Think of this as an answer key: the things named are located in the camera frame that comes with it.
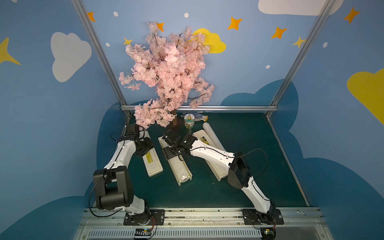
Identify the dispenser lid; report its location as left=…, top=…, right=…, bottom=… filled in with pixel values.
left=143, top=131, right=163, bottom=177

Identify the plastic wrap roll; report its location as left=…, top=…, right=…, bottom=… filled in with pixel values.
left=177, top=160, right=192, bottom=184
left=203, top=123, right=225, bottom=151

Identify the dispenser base tray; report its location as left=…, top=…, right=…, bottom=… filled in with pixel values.
left=158, top=137, right=182, bottom=187

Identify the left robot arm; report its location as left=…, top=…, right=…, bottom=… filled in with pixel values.
left=91, top=124, right=154, bottom=226

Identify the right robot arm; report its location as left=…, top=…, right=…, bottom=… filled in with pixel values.
left=161, top=130, right=277, bottom=225

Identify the right white wrap dispenser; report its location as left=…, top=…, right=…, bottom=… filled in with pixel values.
left=191, top=130, right=229, bottom=182

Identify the green printed cup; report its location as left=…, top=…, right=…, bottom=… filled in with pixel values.
left=184, top=114, right=195, bottom=129

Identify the small plastic bottle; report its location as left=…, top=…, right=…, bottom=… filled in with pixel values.
left=181, top=112, right=209, bottom=122

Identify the pink cherry blossom tree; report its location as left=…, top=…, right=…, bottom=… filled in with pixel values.
left=119, top=22, right=215, bottom=130

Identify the left small circuit board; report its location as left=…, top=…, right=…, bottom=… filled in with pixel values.
left=133, top=228, right=153, bottom=240

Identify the small circuit board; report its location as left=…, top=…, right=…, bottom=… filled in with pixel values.
left=133, top=228, right=153, bottom=240
left=260, top=228, right=277, bottom=240

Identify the right small circuit board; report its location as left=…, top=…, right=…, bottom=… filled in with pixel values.
left=260, top=228, right=277, bottom=240

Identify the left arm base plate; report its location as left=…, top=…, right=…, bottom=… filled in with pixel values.
left=123, top=209, right=165, bottom=226

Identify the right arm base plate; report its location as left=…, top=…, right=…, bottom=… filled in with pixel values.
left=242, top=209, right=284, bottom=225

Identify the aluminium rail base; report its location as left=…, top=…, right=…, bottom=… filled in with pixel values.
left=74, top=207, right=333, bottom=240

